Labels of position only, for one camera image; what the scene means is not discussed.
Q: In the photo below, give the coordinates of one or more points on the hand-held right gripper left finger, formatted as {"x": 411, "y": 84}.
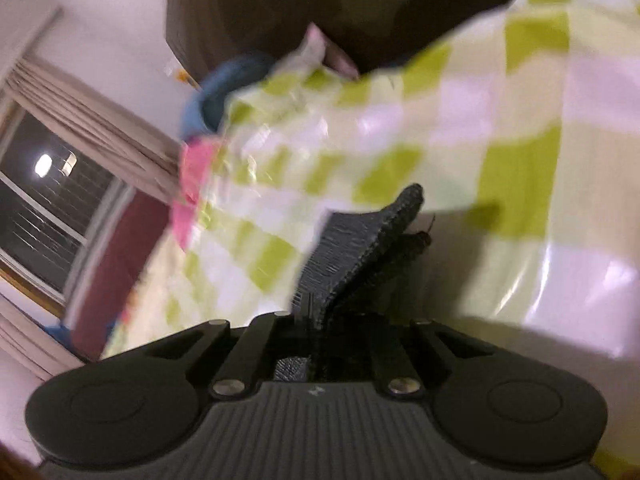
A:
{"x": 270, "y": 340}

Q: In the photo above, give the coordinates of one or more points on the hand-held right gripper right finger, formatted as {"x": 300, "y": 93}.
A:
{"x": 387, "y": 355}

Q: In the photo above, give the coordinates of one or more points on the dark grey plaid pants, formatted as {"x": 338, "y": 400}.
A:
{"x": 350, "y": 255}

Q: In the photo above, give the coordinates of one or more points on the maroon headboard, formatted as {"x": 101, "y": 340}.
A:
{"x": 120, "y": 270}

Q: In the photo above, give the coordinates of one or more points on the pink printed bed sheet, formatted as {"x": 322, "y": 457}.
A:
{"x": 192, "y": 175}

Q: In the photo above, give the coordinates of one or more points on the beige curtain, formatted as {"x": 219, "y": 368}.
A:
{"x": 30, "y": 335}
{"x": 100, "y": 120}

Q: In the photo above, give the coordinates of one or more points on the blue pillow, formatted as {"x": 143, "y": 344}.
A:
{"x": 210, "y": 100}

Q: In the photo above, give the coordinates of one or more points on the barred window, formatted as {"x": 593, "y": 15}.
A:
{"x": 40, "y": 220}

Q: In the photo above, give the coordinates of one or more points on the pale pink cloth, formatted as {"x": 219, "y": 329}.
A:
{"x": 335, "y": 57}

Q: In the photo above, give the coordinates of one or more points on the dark brown headboard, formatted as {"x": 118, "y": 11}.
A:
{"x": 300, "y": 0}

